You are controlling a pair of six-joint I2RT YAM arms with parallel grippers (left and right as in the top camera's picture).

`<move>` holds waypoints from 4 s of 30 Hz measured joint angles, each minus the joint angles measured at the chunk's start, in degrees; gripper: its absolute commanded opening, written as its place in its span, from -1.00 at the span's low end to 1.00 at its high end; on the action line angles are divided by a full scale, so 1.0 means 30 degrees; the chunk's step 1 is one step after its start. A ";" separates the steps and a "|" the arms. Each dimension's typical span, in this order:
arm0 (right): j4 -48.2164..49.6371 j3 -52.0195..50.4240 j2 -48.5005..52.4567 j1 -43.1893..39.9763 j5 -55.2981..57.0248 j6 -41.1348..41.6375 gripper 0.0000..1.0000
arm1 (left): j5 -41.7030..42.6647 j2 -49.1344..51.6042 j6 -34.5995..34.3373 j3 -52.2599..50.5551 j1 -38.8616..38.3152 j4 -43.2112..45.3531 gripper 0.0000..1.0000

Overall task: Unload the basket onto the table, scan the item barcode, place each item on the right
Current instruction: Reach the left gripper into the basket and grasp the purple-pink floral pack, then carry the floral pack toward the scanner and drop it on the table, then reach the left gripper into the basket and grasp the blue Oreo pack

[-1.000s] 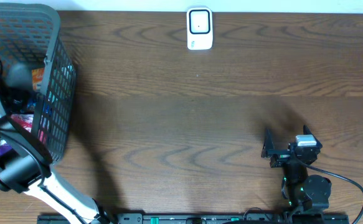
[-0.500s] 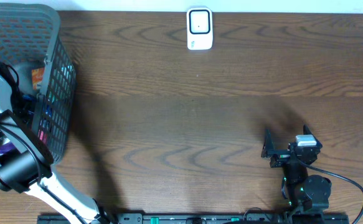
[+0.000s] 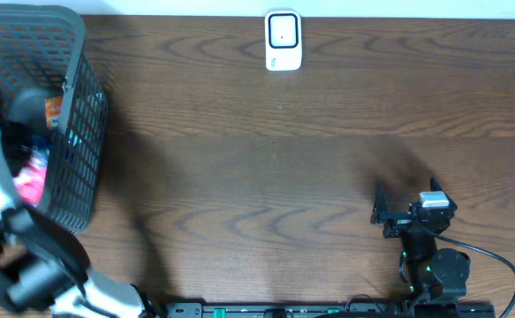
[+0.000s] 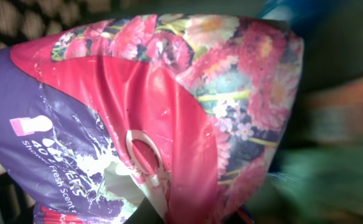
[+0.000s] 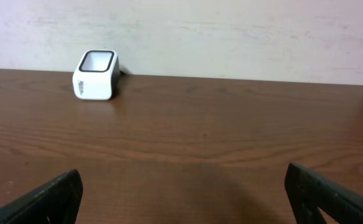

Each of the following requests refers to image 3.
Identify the orange tissue packet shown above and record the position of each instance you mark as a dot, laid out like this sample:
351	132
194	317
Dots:
53	108

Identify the grey plastic mesh basket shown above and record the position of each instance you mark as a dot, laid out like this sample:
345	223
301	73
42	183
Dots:
42	55

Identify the red purple pad package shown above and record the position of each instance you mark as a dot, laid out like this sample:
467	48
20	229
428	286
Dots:
30	181

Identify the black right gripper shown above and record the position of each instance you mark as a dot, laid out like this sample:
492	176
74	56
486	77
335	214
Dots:
397	226

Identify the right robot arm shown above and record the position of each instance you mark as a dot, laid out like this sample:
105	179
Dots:
435	275

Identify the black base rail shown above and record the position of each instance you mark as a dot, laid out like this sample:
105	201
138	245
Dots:
355	309

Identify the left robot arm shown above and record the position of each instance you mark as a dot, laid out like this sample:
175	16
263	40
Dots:
44	267

